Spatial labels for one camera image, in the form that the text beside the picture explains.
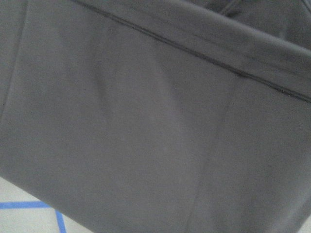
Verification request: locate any brown t-shirt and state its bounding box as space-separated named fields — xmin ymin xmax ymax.
xmin=0 ymin=0 xmax=311 ymax=233

